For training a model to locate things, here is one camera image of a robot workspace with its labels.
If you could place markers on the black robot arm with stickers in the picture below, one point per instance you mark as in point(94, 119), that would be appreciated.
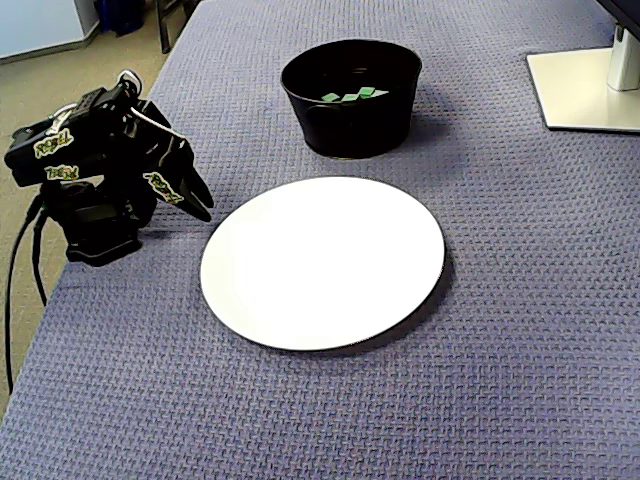
point(100, 235)

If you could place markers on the blue textured table cloth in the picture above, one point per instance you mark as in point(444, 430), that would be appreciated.
point(500, 350)

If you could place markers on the white round plate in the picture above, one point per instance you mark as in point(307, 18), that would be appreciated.
point(325, 265)

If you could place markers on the black monitor screen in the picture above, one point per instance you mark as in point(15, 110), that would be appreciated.
point(627, 10)

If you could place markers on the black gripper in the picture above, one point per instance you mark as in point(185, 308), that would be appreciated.
point(172, 167)

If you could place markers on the dark chair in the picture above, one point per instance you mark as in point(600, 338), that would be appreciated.
point(167, 25)

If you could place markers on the blue bin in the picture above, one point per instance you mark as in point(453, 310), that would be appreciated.
point(120, 15)

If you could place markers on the black round bowl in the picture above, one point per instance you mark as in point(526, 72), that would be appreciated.
point(350, 125)

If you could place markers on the white monitor stand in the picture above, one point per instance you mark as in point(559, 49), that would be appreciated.
point(575, 85)

